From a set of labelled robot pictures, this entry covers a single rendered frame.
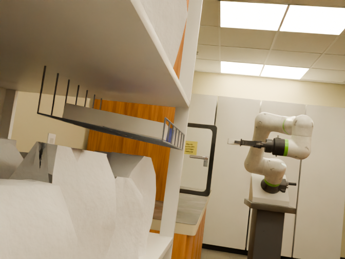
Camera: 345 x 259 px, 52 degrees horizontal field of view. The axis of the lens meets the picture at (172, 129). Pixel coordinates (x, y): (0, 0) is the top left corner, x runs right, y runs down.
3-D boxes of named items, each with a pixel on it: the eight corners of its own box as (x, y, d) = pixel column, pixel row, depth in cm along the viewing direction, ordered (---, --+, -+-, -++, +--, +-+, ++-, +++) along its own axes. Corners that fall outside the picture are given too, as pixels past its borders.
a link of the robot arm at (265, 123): (243, 162, 270) (256, 106, 235) (265, 166, 267) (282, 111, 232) (241, 174, 260) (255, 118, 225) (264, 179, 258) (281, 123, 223)
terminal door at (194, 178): (156, 189, 203) (165, 120, 207) (209, 197, 195) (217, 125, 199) (156, 189, 202) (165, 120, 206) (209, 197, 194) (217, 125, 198)
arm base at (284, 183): (293, 181, 274) (295, 175, 270) (296, 196, 262) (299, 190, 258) (259, 178, 275) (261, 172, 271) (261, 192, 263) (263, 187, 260)
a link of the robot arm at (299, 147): (311, 161, 182) (307, 160, 193) (314, 137, 182) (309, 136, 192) (284, 158, 184) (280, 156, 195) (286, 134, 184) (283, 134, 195)
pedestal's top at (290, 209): (284, 208, 282) (284, 203, 283) (295, 214, 250) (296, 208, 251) (243, 203, 284) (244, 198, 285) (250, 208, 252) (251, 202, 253)
